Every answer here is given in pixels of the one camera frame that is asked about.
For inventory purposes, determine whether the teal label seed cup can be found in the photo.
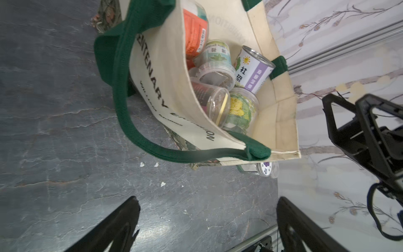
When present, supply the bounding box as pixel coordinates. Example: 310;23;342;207
193;39;232;67

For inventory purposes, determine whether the purple label metal can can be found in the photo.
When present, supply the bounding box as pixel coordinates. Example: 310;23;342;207
233;45;276;95

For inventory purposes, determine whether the clear lid seed cup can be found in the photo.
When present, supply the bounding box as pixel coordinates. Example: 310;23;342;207
188;62;236;91

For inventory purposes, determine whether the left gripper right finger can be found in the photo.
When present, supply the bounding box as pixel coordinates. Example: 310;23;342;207
277;196;346;252

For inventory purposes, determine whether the yellow green seed cup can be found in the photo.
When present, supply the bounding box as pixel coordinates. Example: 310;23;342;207
222;87;259;137

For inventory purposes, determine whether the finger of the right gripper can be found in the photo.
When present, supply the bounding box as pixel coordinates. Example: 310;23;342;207
322;94;378;176
356;94;403;189

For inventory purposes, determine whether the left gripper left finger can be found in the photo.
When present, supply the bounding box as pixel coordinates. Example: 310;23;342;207
67;196;141;252

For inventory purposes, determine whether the purple flower lid jar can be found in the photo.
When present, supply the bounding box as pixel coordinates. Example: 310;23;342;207
237;161;279;179

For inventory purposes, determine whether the cream canvas tote bag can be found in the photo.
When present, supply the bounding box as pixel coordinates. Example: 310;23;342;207
94;1;301;166

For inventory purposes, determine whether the red label seed jar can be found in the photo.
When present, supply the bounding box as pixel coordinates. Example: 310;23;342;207
181;1;209;69

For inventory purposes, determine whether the red flower seed cup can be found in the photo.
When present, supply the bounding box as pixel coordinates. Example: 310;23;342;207
191;80;230;128

